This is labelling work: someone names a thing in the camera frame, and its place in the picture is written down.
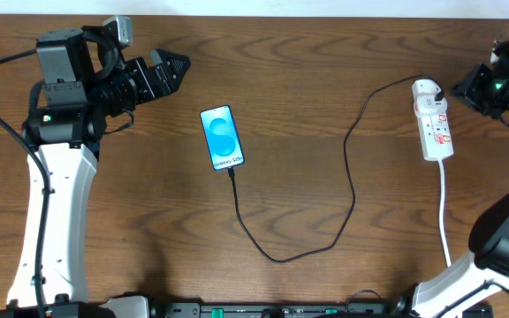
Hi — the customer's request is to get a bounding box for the blue Galaxy smartphone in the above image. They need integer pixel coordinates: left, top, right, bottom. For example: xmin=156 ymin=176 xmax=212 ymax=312
xmin=200 ymin=105 xmax=245 ymax=170

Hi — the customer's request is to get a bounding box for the white USB charger plug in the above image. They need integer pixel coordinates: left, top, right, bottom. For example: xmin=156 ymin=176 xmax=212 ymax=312
xmin=412 ymin=79 xmax=442 ymax=100

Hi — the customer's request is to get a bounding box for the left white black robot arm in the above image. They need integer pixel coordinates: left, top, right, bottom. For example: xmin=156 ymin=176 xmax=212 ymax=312
xmin=0 ymin=24 xmax=191 ymax=317

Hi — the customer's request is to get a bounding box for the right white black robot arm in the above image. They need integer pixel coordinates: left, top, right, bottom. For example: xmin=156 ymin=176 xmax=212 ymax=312
xmin=391 ymin=40 xmax=509 ymax=317

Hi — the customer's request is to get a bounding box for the white power strip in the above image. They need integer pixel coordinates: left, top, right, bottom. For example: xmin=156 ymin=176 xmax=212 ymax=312
xmin=414 ymin=95 xmax=454 ymax=162

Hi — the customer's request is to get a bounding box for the black USB charging cable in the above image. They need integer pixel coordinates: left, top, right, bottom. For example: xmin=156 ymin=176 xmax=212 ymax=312
xmin=226 ymin=73 xmax=445 ymax=265

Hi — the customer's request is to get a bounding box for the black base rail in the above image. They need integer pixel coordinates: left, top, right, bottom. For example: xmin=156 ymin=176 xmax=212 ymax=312
xmin=103 ymin=301 xmax=494 ymax=318

